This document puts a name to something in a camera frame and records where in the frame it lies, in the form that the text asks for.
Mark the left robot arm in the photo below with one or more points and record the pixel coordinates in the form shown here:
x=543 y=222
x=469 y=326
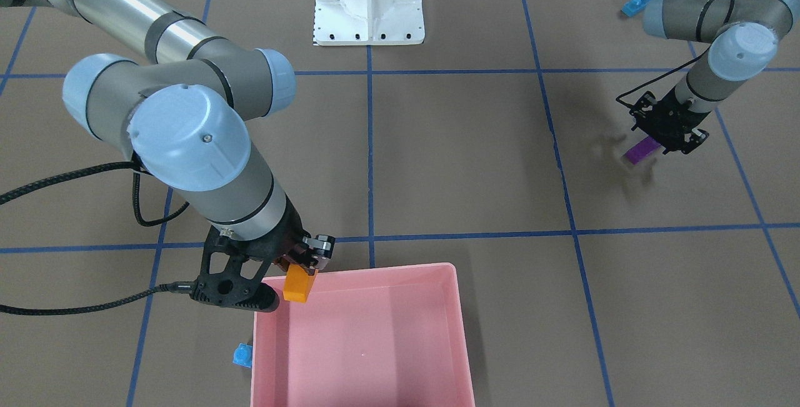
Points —
x=742 y=37

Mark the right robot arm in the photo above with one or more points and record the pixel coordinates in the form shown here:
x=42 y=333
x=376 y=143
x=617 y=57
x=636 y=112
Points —
x=182 y=119

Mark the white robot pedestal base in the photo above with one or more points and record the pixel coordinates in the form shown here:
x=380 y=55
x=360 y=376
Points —
x=368 y=23

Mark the purple block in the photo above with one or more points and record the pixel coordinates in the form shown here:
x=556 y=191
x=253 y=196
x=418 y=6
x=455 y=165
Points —
x=640 y=151

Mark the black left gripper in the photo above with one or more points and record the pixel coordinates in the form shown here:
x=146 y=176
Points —
x=676 y=114

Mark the orange block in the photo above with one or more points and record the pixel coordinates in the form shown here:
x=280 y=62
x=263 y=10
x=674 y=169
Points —
x=298 y=284

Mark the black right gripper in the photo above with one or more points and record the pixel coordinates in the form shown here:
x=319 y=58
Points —
x=292 y=227

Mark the pink plastic box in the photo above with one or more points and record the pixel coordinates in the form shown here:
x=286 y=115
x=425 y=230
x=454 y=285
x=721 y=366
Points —
x=371 y=337

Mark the small blue block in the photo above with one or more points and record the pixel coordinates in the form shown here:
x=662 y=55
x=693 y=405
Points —
x=242 y=355

